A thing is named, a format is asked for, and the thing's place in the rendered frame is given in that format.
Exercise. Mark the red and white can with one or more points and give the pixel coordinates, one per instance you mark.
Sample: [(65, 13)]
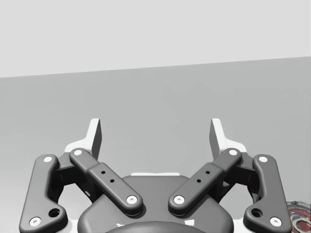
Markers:
[(301, 218)]

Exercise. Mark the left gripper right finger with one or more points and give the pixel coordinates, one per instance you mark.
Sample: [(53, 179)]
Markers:
[(204, 179)]

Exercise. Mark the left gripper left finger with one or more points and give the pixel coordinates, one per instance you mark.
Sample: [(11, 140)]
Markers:
[(107, 179)]

